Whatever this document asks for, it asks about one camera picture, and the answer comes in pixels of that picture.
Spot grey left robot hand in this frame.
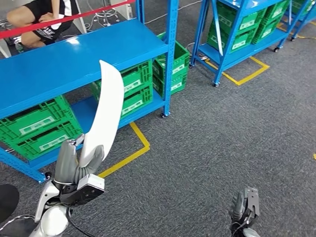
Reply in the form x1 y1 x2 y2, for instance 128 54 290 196
54 133 105 185

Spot red barrier belt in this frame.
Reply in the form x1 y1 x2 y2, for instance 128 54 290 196
0 0 136 40

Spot person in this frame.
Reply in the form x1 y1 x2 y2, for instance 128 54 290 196
6 0 80 49

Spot white desk panel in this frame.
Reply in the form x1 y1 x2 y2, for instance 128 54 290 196
109 0 133 21
0 39 12 59
72 0 87 35

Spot white floor cable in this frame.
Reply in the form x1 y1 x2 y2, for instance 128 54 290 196
144 0 203 25

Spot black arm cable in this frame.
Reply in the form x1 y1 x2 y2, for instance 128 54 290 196
65 206 95 237

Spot green plastic crate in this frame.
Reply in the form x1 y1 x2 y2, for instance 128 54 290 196
90 60 153 102
207 21 257 54
262 0 290 21
152 32 190 79
216 1 268 34
121 84 154 119
3 121 84 161
251 14 284 45
152 70 189 99
0 95 75 141
291 0 312 15

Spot black barrier stanchion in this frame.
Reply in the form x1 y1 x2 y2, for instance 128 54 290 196
0 184 20 224

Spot chrome stool base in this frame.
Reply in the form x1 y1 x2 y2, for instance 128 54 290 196
95 0 118 28

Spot white curved plastic part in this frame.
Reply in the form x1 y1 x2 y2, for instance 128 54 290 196
79 60 125 168

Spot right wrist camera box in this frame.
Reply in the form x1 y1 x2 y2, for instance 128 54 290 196
244 186 260 218

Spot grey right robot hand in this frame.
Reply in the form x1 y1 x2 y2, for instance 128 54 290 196
231 191 248 224

